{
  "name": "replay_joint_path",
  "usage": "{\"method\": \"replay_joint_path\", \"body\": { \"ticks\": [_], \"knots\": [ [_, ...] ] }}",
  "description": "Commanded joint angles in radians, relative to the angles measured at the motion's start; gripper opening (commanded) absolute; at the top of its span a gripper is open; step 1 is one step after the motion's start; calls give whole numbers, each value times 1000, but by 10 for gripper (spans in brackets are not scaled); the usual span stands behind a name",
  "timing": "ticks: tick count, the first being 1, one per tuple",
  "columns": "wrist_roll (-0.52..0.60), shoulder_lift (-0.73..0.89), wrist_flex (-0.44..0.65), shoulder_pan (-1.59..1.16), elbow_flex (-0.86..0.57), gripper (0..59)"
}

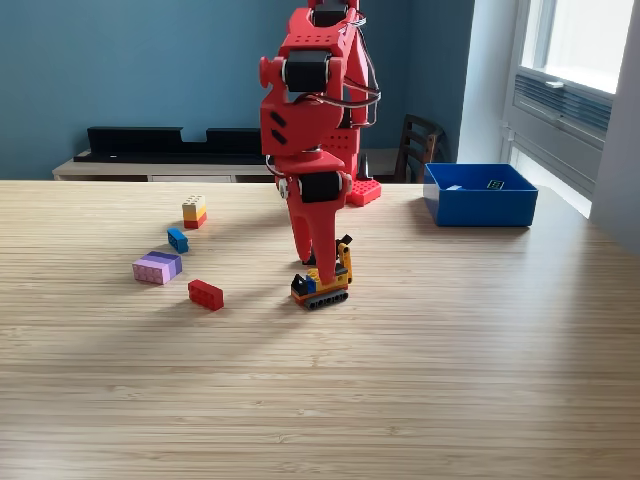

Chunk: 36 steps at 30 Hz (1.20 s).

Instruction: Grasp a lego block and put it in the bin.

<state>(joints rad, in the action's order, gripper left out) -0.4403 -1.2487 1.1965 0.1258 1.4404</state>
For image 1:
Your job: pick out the yellow toy digger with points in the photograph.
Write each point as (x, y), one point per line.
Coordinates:
(325, 297)

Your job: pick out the beige yellow red brick stack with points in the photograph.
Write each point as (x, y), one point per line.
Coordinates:
(194, 212)

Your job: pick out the pink and purple brick stack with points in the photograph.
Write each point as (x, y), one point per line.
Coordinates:
(157, 267)

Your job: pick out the green brick stack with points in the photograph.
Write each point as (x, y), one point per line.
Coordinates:
(495, 184)

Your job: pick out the blue plastic bin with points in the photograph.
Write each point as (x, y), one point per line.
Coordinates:
(485, 207)

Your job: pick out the dark grey brick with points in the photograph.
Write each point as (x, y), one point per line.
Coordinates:
(313, 260)

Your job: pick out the black table clamp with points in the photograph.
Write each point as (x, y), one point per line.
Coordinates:
(364, 167)

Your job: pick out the dark wooden chair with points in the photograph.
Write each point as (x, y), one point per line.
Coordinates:
(415, 145)

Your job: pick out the small blue brick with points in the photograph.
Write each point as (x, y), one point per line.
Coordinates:
(178, 241)

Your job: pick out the pale wooden sideboard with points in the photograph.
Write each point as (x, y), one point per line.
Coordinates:
(150, 171)

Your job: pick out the grey window vent grille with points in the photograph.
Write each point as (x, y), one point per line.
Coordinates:
(575, 107)

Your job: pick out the white window frame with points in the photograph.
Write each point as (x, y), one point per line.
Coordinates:
(575, 40)

